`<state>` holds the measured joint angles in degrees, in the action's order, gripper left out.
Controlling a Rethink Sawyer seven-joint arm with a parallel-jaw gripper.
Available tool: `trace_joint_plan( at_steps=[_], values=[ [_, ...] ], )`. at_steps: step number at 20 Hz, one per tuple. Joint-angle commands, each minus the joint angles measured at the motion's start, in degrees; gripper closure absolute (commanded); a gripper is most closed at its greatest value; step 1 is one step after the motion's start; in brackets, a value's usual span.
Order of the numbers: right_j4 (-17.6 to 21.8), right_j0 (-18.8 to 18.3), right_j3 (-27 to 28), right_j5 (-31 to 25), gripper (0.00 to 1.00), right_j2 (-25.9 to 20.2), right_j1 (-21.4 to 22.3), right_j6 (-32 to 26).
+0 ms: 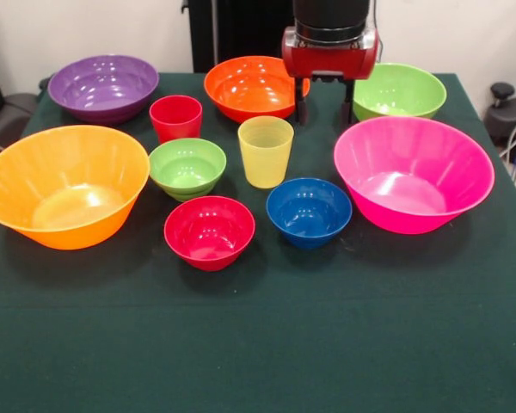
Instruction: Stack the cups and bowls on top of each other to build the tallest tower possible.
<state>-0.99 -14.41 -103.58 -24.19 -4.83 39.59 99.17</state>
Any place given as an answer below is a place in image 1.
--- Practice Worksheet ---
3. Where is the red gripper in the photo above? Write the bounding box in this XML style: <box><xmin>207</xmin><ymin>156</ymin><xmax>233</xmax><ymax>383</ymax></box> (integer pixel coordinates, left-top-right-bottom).
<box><xmin>282</xmin><ymin>26</ymin><xmax>380</xmax><ymax>128</ymax></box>

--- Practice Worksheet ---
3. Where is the yellow translucent cup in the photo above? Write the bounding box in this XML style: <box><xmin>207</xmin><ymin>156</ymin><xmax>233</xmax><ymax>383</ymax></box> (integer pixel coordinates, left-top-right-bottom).
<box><xmin>236</xmin><ymin>115</ymin><xmax>295</xmax><ymax>189</ymax></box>

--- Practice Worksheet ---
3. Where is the small blue bowl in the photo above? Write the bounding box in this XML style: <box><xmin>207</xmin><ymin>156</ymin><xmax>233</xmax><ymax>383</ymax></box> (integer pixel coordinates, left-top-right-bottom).
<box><xmin>265</xmin><ymin>177</ymin><xmax>353</xmax><ymax>250</ymax></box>

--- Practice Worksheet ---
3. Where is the large pink bowl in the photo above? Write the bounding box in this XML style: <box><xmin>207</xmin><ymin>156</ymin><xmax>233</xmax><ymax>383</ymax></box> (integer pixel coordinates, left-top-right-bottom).
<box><xmin>333</xmin><ymin>115</ymin><xmax>496</xmax><ymax>236</ymax></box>

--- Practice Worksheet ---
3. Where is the large light green bowl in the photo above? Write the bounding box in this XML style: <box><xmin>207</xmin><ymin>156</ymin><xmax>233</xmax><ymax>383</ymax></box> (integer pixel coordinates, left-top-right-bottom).
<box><xmin>352</xmin><ymin>63</ymin><xmax>447</xmax><ymax>121</ymax></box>

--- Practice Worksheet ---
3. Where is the orange bowl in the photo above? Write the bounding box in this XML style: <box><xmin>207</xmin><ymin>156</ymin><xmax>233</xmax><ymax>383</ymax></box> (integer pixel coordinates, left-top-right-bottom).
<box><xmin>203</xmin><ymin>55</ymin><xmax>310</xmax><ymax>125</ymax></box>

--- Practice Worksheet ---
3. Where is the red cup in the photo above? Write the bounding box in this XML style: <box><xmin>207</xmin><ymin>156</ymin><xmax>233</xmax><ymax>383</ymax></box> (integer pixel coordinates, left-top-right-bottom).
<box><xmin>149</xmin><ymin>95</ymin><xmax>204</xmax><ymax>145</ymax></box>

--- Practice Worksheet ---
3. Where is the small green bowl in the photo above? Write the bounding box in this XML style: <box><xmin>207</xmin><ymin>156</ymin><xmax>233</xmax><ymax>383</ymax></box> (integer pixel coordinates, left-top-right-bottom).
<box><xmin>148</xmin><ymin>138</ymin><xmax>228</xmax><ymax>203</ymax></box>

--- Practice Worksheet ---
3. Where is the small red bowl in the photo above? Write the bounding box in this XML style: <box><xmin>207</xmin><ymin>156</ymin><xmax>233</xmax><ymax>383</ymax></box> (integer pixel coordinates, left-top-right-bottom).
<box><xmin>163</xmin><ymin>195</ymin><xmax>256</xmax><ymax>273</ymax></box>

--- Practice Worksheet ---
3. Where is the black round base with knob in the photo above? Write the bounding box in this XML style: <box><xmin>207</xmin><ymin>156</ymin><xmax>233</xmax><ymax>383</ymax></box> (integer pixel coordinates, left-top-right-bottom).
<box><xmin>483</xmin><ymin>81</ymin><xmax>516</xmax><ymax>164</ymax></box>

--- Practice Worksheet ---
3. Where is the purple bowl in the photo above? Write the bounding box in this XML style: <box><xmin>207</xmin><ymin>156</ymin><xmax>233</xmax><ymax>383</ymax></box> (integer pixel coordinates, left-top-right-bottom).
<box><xmin>46</xmin><ymin>54</ymin><xmax>160</xmax><ymax>126</ymax></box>

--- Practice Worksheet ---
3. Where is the dark green tablecloth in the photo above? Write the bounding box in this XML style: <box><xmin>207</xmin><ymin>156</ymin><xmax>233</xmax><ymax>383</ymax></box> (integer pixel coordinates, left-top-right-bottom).
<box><xmin>0</xmin><ymin>71</ymin><xmax>516</xmax><ymax>413</ymax></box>

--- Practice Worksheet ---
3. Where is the large yellow-orange bowl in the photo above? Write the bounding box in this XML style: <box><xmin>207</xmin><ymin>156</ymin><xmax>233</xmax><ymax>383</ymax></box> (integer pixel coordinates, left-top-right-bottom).
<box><xmin>0</xmin><ymin>124</ymin><xmax>151</xmax><ymax>251</ymax></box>

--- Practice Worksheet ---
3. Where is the black wall cable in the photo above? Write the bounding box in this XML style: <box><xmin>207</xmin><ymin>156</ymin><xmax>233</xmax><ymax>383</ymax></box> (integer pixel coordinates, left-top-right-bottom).
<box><xmin>371</xmin><ymin>0</ymin><xmax>386</xmax><ymax>64</ymax></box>

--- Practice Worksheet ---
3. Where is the grey and blue cable bundle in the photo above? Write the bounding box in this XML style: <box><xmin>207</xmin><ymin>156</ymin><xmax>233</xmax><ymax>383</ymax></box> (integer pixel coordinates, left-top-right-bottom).
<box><xmin>498</xmin><ymin>109</ymin><xmax>516</xmax><ymax>177</ymax></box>

